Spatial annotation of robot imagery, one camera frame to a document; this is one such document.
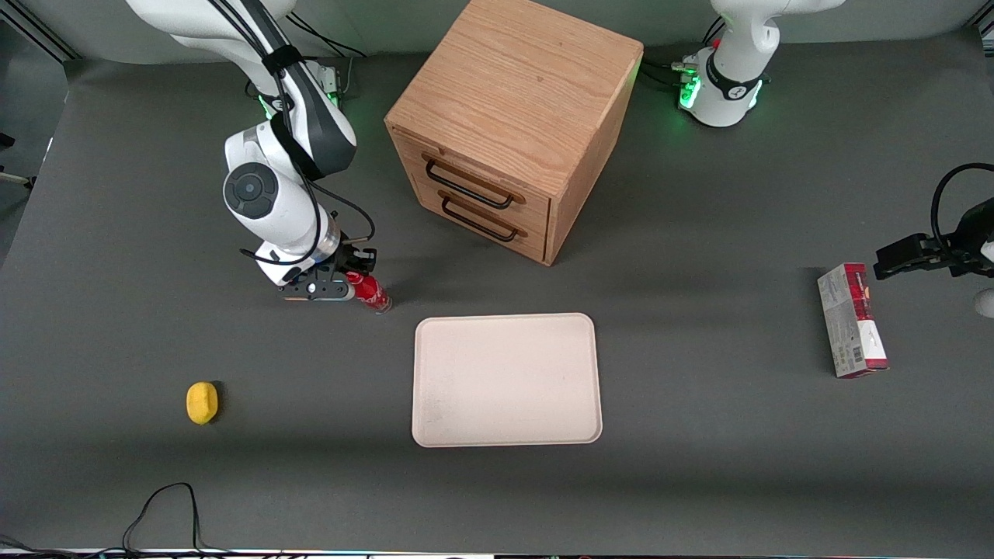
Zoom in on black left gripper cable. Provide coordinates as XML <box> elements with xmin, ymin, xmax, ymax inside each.
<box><xmin>930</xmin><ymin>163</ymin><xmax>994</xmax><ymax>251</ymax></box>

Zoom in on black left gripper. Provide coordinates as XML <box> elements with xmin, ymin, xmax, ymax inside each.
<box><xmin>874</xmin><ymin>198</ymin><xmax>994</xmax><ymax>281</ymax></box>

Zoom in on grey red carton box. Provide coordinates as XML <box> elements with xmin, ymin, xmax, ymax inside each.
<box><xmin>817</xmin><ymin>262</ymin><xmax>890</xmax><ymax>380</ymax></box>

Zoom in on aluminium frame rail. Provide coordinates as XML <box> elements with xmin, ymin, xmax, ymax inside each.
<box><xmin>0</xmin><ymin>0</ymin><xmax>82</xmax><ymax>63</ymax></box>

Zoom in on black drawer handle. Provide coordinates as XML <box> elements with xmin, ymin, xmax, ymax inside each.
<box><xmin>423</xmin><ymin>153</ymin><xmax>527</xmax><ymax>210</ymax></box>
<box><xmin>440</xmin><ymin>192</ymin><xmax>529</xmax><ymax>243</ymax></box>

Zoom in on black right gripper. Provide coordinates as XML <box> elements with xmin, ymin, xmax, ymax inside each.
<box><xmin>314</xmin><ymin>244</ymin><xmax>380</xmax><ymax>286</ymax></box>

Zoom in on wooden drawer cabinet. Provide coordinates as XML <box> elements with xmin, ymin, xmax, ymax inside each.
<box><xmin>384</xmin><ymin>0</ymin><xmax>645</xmax><ymax>267</ymax></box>

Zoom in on wooden drawer front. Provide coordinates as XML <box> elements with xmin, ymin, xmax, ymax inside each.
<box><xmin>394</xmin><ymin>130</ymin><xmax>552</xmax><ymax>226</ymax></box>
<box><xmin>410</xmin><ymin>175</ymin><xmax>551</xmax><ymax>262</ymax></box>

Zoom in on black base cables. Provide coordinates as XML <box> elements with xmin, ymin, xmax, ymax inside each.
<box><xmin>641</xmin><ymin>16</ymin><xmax>727</xmax><ymax>91</ymax></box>
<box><xmin>287</xmin><ymin>14</ymin><xmax>367</xmax><ymax>60</ymax></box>

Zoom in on yellow lemon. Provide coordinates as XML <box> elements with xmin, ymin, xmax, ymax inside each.
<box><xmin>186</xmin><ymin>381</ymin><xmax>220</xmax><ymax>425</ymax></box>

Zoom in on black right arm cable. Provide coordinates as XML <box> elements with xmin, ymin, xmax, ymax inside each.
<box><xmin>206</xmin><ymin>0</ymin><xmax>378</xmax><ymax>266</ymax></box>

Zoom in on red coke bottle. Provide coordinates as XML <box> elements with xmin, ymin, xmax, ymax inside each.
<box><xmin>346</xmin><ymin>270</ymin><xmax>393</xmax><ymax>314</ymax></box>

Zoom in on black left base cables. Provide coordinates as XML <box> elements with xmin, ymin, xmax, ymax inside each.
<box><xmin>641</xmin><ymin>16</ymin><xmax>727</xmax><ymax>91</ymax></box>

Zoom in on black right base cables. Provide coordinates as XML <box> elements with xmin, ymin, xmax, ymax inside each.
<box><xmin>287</xmin><ymin>14</ymin><xmax>367</xmax><ymax>60</ymax></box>

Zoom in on black looped table cable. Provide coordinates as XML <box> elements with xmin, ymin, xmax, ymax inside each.
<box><xmin>120</xmin><ymin>483</ymin><xmax>234</xmax><ymax>559</ymax></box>

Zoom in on beige plastic tray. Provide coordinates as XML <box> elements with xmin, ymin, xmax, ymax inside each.
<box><xmin>411</xmin><ymin>312</ymin><xmax>604</xmax><ymax>449</ymax></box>

